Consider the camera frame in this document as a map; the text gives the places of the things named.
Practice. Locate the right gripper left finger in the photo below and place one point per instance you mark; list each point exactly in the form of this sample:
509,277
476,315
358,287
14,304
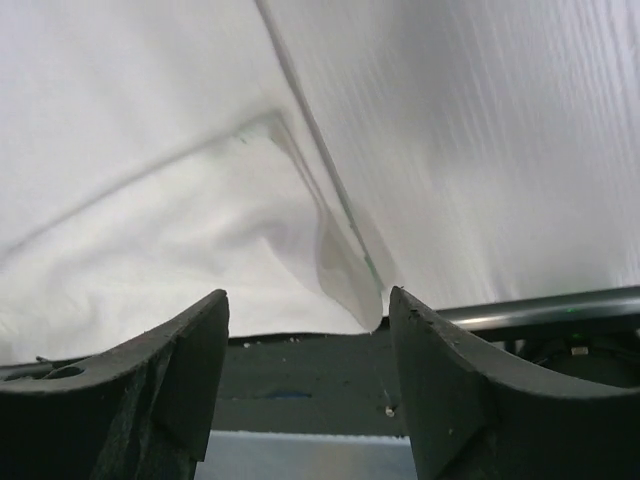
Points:
140,410

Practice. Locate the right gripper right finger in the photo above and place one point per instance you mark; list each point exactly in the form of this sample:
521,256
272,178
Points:
563,408

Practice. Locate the white t shirt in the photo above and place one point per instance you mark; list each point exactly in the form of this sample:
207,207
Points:
152,152

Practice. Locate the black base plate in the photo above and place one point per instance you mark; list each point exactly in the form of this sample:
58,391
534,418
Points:
311,384

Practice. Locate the aluminium frame rail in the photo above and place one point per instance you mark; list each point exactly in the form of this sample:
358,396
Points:
561,308

